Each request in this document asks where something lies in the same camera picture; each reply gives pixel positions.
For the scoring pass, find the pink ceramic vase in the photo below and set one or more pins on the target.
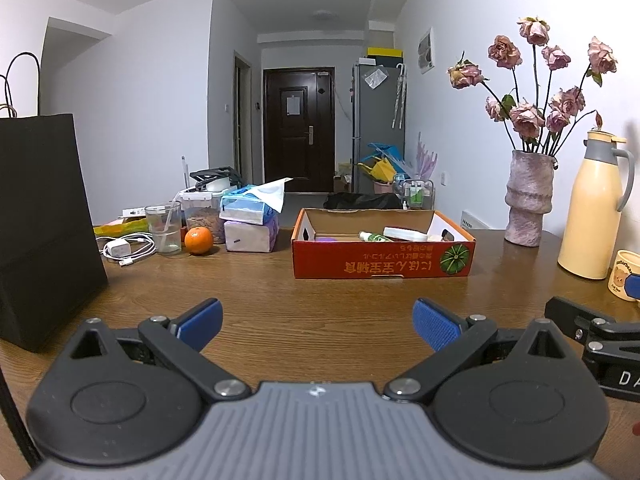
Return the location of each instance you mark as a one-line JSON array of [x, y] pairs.
[[527, 200]]

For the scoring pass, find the purple feather decoration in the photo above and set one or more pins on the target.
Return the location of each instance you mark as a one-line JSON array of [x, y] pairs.
[[426, 160]]

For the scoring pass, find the grey refrigerator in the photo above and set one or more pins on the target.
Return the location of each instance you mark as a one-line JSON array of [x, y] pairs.
[[377, 120]]

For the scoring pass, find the clear plastic bag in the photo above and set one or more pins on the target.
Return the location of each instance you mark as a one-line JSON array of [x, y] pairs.
[[375, 78]]

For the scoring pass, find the small white box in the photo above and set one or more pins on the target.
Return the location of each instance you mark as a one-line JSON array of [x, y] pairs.
[[133, 212]]

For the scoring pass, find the yellow box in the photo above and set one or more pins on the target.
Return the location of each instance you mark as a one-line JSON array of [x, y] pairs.
[[385, 52]]

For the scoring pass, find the white folded umbrella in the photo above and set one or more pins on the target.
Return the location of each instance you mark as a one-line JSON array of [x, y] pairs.
[[399, 95]]

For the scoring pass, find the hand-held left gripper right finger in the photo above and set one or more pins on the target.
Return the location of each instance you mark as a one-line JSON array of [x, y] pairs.
[[435, 325]]

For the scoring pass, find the glass cup with straw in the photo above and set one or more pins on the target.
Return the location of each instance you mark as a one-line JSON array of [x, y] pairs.
[[164, 230]]

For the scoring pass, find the cream thermos jug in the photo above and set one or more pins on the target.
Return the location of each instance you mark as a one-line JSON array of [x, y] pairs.
[[590, 220]]

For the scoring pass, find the blue tissue pack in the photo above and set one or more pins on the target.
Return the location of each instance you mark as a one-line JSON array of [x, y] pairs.
[[245, 207]]

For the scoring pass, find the green white tube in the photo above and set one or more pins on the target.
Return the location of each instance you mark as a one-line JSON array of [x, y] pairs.
[[372, 236]]

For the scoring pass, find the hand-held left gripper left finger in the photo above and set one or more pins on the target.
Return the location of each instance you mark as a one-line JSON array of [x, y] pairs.
[[202, 322]]

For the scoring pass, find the pink bucket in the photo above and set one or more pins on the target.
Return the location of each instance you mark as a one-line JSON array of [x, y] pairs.
[[384, 188]]

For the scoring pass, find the blue and yellow bags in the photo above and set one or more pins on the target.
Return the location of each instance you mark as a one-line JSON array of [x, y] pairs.
[[382, 165]]

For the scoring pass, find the white spray bottle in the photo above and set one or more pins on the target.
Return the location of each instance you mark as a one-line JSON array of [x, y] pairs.
[[405, 234]]

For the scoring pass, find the red orange cardboard box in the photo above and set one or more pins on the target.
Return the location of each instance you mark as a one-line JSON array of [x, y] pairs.
[[380, 260]]

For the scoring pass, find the small brown cardboard box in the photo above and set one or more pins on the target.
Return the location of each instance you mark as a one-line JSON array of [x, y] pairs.
[[343, 177]]

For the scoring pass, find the yellow snack packet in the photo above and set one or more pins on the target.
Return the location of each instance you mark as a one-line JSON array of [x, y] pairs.
[[120, 227]]

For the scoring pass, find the black paper bag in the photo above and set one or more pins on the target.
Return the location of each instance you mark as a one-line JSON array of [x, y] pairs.
[[45, 230]]

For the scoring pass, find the clear food container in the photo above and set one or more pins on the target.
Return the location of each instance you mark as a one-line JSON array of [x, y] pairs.
[[202, 217]]

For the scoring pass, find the cream bear mug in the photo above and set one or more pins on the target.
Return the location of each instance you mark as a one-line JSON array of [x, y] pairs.
[[625, 277]]

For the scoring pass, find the orange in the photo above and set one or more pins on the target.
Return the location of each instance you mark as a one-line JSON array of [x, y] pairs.
[[199, 241]]

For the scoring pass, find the purple tissue pack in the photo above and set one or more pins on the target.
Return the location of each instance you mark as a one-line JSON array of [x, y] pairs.
[[250, 237]]

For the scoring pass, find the dried pink rose bouquet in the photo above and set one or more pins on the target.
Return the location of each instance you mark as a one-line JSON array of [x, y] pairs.
[[527, 115]]

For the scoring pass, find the black duffel bag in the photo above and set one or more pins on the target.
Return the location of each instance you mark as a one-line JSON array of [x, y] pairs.
[[360, 201]]

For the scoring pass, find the dark wooden door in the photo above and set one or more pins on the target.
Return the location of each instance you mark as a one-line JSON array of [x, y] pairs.
[[297, 145]]

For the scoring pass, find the white mop pole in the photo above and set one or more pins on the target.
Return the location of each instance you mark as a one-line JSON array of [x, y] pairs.
[[185, 172]]

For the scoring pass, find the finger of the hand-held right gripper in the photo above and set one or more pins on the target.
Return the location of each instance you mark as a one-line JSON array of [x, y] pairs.
[[570, 312]]

